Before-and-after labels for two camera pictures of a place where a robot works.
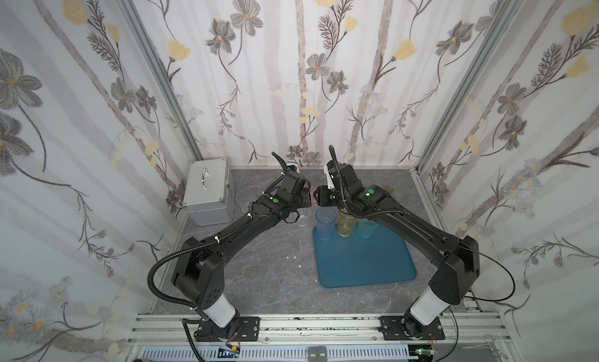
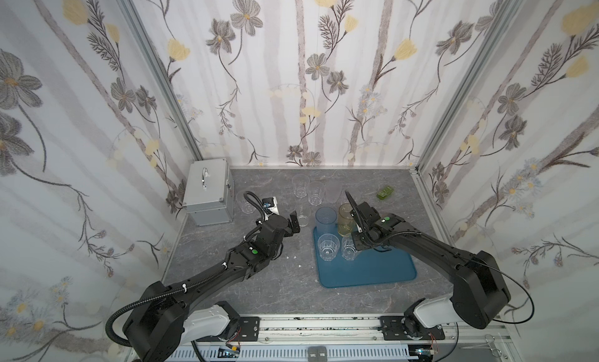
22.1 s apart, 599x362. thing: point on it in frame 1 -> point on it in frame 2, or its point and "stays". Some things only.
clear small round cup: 304,214 stays
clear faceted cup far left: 245,199 stays
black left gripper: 303,199 -> 285,223
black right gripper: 320,196 -> 360,222
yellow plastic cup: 345,225 stays
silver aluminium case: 209,195 stays
